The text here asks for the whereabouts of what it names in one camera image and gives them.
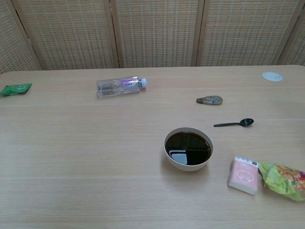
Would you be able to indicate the black plastic spoon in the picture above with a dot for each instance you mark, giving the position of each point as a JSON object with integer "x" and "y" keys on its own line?
{"x": 247, "y": 122}

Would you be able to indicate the dark liquid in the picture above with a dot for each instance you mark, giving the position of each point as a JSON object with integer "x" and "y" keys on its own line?
{"x": 195, "y": 148}

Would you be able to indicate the white ceramic bowl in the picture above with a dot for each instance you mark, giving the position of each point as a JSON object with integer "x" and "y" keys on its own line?
{"x": 188, "y": 168}

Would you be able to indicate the clear plastic water bottle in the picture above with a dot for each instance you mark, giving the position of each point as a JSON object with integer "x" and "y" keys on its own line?
{"x": 114, "y": 87}

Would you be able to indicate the translucent correction tape dispenser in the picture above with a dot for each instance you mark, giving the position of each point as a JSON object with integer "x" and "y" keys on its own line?
{"x": 210, "y": 100}

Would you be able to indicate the woven bamboo folding screen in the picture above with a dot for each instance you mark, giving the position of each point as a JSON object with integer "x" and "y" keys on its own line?
{"x": 155, "y": 33}

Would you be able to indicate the white round table grommet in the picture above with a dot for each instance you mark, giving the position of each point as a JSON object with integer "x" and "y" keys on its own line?
{"x": 271, "y": 76}

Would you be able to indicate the green sachet packet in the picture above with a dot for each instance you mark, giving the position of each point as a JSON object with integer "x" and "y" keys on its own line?
{"x": 14, "y": 89}

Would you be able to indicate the green snack bag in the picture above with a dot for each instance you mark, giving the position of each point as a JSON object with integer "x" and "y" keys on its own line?
{"x": 283, "y": 183}

